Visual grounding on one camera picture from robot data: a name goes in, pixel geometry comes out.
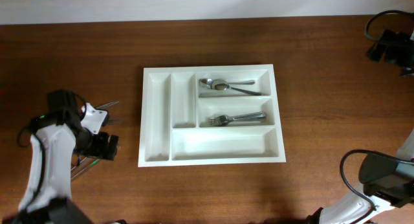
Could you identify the steel spoon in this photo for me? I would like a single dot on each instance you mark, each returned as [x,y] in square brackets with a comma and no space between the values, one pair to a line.
[207,82]
[222,87]

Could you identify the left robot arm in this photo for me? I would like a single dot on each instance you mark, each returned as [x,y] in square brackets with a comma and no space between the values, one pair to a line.
[72,126]

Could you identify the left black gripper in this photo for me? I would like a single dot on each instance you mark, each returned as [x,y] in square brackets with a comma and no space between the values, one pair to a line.
[105,146]

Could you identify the white plastic cutlery tray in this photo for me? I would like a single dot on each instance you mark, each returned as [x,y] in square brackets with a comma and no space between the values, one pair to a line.
[184,124]

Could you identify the small steel teaspoon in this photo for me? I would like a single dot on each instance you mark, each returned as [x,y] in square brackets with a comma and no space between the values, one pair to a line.
[115,121]
[105,106]

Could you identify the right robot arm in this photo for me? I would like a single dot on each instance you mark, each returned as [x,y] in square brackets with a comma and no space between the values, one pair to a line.
[384,182]

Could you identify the steel serrated tongs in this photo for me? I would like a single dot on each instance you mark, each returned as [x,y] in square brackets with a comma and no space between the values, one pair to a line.
[85,164]

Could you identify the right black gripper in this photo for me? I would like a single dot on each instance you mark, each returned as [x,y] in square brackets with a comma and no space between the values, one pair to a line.
[378,47]

